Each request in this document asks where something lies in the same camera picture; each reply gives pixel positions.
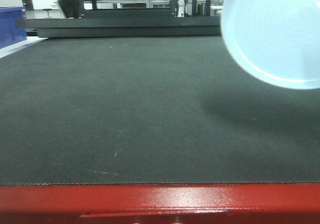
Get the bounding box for light blue round plate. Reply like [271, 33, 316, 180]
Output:
[221, 0, 320, 89]

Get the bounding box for dark woven table mat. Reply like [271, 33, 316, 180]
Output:
[0, 36, 320, 185]

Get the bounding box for black stacked boards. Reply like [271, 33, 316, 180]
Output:
[15, 16, 221, 38]

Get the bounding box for red metal table edge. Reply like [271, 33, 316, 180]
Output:
[0, 184, 320, 224]

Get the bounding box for black stool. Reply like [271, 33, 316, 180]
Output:
[43, 8, 52, 18]

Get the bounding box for blue plastic crate far left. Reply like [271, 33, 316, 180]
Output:
[0, 6, 27, 48]

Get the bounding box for black metal frame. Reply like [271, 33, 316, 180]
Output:
[79, 0, 214, 18]

